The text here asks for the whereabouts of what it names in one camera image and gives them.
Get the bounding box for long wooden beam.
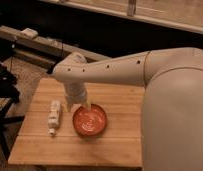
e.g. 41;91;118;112
0;26;108;61

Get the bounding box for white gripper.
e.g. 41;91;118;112
63;83;92;112

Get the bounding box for white plastic bottle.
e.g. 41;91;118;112
48;100;61;136

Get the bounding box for red ceramic bowl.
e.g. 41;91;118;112
73;104;107;136

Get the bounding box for black chair frame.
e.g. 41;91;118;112
0;61;24;159

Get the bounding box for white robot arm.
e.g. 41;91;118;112
51;47;203;171

